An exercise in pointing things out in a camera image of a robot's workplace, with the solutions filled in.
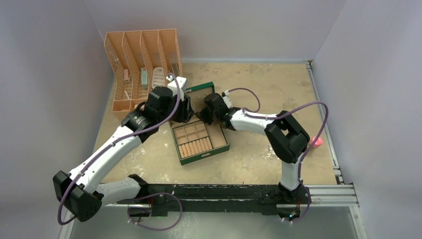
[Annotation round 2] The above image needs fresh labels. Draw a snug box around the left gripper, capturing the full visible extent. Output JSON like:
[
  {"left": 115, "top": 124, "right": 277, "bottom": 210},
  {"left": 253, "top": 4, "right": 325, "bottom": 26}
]
[{"left": 158, "top": 92, "right": 194, "bottom": 124}]

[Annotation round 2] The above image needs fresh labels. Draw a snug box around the green jewelry box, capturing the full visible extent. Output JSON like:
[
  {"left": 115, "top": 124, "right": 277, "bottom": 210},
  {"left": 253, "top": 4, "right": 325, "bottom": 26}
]
[{"left": 169, "top": 82, "right": 230, "bottom": 165}]

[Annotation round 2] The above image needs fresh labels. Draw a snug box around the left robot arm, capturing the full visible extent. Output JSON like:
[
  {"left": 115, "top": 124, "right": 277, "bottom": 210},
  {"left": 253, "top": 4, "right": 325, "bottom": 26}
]
[{"left": 52, "top": 87, "right": 194, "bottom": 226}]

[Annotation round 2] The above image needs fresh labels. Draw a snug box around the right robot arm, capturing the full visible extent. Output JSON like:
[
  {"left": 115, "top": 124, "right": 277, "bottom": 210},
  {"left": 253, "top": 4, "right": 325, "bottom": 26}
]
[{"left": 196, "top": 93, "right": 310, "bottom": 203}]

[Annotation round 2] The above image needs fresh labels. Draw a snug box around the grey flat item in rack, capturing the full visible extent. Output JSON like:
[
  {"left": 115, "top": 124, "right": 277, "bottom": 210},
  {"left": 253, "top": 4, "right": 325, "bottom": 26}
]
[{"left": 171, "top": 63, "right": 180, "bottom": 77}]

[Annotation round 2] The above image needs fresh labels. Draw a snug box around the green grey item in rack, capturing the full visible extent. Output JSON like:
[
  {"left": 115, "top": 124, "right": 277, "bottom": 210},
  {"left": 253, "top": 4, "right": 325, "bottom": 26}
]
[{"left": 141, "top": 67, "right": 149, "bottom": 90}]

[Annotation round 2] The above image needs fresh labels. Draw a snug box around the pink item in rack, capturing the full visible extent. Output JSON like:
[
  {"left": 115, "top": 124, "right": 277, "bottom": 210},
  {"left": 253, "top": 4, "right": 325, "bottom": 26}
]
[{"left": 123, "top": 69, "right": 130, "bottom": 82}]

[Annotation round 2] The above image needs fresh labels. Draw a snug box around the orange file organizer rack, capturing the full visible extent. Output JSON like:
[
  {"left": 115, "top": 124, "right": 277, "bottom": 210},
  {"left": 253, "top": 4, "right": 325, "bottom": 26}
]
[{"left": 104, "top": 28, "right": 184, "bottom": 120}]

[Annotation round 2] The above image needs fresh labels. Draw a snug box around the pink capped tube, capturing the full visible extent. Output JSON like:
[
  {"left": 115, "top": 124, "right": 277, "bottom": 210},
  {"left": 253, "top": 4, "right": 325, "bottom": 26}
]
[{"left": 309, "top": 136, "right": 323, "bottom": 149}]

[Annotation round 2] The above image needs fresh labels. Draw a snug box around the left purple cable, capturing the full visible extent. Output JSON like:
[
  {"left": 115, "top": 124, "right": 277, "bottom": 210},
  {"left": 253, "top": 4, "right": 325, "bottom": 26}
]
[{"left": 57, "top": 73, "right": 181, "bottom": 226}]

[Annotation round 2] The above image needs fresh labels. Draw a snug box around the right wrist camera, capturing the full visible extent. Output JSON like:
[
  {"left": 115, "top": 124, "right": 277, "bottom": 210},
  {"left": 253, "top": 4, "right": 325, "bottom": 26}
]
[{"left": 221, "top": 90, "right": 232, "bottom": 109}]

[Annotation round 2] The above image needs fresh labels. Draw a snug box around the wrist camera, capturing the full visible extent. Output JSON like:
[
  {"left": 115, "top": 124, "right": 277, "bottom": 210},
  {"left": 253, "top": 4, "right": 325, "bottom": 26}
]
[
  {"left": 221, "top": 90, "right": 232, "bottom": 109},
  {"left": 166, "top": 75, "right": 187, "bottom": 100}
]

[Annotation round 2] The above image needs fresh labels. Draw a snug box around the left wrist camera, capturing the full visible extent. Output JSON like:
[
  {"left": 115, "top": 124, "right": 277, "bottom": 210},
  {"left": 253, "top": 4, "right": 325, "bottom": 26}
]
[{"left": 166, "top": 75, "right": 187, "bottom": 100}]

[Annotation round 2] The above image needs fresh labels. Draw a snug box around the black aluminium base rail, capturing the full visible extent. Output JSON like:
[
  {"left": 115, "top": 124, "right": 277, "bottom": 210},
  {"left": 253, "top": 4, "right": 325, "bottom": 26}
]
[{"left": 105, "top": 183, "right": 359, "bottom": 219}]

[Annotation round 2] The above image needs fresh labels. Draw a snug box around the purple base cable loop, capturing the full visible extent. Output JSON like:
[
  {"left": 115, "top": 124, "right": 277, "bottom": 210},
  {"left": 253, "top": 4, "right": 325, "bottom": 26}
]
[{"left": 127, "top": 192, "right": 184, "bottom": 231}]

